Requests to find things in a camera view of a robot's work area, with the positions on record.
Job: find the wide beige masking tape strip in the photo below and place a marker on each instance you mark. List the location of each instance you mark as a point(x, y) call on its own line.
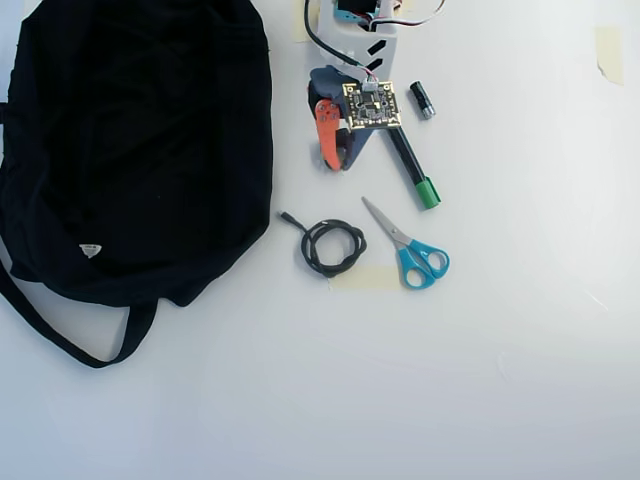
point(365, 280)

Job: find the black fabric bag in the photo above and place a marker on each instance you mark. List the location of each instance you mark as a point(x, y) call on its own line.
point(125, 150)

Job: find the small beige tape piece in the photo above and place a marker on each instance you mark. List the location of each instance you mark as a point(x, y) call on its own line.
point(407, 4)

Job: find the black marker with green cap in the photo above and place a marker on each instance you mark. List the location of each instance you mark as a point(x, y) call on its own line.
point(412, 165)

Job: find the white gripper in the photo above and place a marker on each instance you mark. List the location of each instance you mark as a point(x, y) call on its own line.
point(327, 116)

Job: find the camera circuit board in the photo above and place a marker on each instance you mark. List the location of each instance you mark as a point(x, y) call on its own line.
point(372, 106)

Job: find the beige masking tape piece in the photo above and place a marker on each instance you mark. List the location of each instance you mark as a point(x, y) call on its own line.
point(610, 50)
point(299, 25)

